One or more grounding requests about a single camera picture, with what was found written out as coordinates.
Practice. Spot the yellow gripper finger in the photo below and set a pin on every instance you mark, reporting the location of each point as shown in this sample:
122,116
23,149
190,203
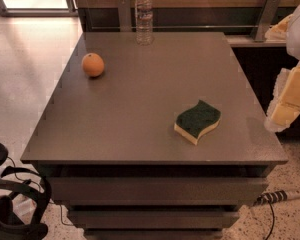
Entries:
284,108
278,31

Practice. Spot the clear plastic water bottle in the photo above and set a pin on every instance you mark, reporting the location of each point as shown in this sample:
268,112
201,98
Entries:
144,21

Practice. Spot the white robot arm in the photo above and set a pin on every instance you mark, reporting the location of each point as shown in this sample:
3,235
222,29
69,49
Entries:
293,35

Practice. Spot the green yellow scouring sponge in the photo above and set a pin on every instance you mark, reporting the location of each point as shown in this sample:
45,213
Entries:
197,121

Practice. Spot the grey drawer cabinet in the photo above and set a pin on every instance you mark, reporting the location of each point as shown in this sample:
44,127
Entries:
108,147

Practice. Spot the orange fruit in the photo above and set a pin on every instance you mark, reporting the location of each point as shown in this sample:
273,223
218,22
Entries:
93,65

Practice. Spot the right metal railing post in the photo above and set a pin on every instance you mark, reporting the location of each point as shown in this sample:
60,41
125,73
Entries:
266,16

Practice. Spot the metal railing post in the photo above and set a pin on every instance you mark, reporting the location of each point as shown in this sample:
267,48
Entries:
124,14
266,16

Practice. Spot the left metal railing post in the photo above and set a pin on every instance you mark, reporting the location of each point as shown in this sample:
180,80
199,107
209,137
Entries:
124,14

